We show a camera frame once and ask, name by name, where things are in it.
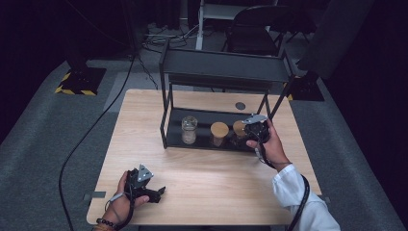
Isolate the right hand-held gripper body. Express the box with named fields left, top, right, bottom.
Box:
left=242, top=114, right=271, bottom=144

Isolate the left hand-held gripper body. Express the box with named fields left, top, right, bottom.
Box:
left=124, top=163, right=162, bottom=204

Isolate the glass jar with dark contents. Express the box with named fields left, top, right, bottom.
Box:
left=231, top=119, right=249, bottom=148

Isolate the glass jar with pale contents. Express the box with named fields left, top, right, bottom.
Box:
left=210, top=121, right=230, bottom=148

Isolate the glass jar with clear lid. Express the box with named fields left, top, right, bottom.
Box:
left=181, top=115, right=198, bottom=145

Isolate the black metal shelf rack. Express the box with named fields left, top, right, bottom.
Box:
left=158, top=39, right=296, bottom=152

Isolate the person's right hand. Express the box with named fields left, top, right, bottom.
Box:
left=245, top=118, right=293, bottom=172

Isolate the person's left hand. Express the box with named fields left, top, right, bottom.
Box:
left=103, top=170, right=150, bottom=227

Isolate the grey tape strip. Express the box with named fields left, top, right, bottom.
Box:
left=84, top=191, right=107, bottom=203

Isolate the black chair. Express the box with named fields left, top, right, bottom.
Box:
left=222, top=4, right=309, bottom=57

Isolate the grey fabric panel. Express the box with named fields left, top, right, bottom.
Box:
left=296, top=0, right=376, bottom=81

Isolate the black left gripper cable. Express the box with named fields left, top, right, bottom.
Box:
left=115, top=189, right=136, bottom=231

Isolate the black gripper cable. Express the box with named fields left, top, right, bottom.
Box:
left=256, top=141, right=312, bottom=231
left=115, top=189, right=136, bottom=231

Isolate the grey wrist strap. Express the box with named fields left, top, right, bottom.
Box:
left=104, top=192, right=126, bottom=213

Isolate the dark bead bracelet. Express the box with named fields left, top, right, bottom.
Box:
left=95, top=218, right=118, bottom=230

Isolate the black yellow striped base plate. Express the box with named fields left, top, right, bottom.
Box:
left=283, top=71, right=325, bottom=103
left=54, top=66, right=108, bottom=96

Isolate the long black floor cable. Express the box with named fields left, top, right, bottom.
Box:
left=58, top=54, right=138, bottom=231

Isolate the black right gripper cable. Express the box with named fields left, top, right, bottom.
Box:
left=256, top=141, right=312, bottom=231

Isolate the thin black floor cable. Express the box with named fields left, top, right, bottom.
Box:
left=136, top=56, right=160, bottom=90

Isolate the white metal frame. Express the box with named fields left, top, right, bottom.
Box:
left=194, top=0, right=280, bottom=52

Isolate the tangle of floor cables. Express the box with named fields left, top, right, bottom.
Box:
left=140, top=23, right=201, bottom=49

